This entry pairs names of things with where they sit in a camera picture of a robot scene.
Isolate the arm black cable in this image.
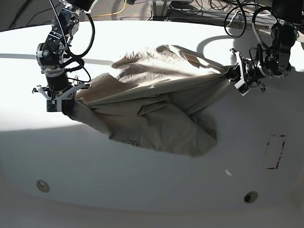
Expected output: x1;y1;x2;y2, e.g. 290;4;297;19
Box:
48;0;96;84
224;0;273;38

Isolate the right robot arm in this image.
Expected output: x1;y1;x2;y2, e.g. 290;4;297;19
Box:
33;0;97;101

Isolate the aluminium frame with cables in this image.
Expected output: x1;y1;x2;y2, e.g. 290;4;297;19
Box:
148;0;304;43

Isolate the left round table grommet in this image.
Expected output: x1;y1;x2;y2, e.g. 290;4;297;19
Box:
36;180;50;193

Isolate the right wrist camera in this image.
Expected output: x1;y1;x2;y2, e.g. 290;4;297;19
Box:
47;100;62;112

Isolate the red tape rectangle marking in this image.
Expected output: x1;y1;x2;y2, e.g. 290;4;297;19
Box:
265;134;286;170

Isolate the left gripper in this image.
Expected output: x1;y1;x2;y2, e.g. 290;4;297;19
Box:
230;48;266;92

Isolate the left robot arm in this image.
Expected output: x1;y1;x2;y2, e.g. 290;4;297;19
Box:
230;0;304;95

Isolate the yellow cable on floor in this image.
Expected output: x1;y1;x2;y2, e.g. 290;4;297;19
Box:
91;0;126;19

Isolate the right round table grommet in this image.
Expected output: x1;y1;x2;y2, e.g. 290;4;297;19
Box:
243;191;258;204

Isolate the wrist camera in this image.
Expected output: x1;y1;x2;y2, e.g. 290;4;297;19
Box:
238;84;250;96
47;100;62;112

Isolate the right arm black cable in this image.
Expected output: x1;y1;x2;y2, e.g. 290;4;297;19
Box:
48;0;96;84

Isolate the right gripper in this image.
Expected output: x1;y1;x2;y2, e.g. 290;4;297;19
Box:
32;71;91;100

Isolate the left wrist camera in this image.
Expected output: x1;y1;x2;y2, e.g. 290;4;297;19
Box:
238;84;250;96

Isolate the round table grommet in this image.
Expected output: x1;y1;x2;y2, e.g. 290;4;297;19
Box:
36;180;50;193
243;191;258;204

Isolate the beige t-shirt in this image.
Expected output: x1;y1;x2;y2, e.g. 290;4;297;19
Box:
63;45;234;157

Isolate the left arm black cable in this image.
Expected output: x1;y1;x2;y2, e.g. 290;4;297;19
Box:
224;0;273;38

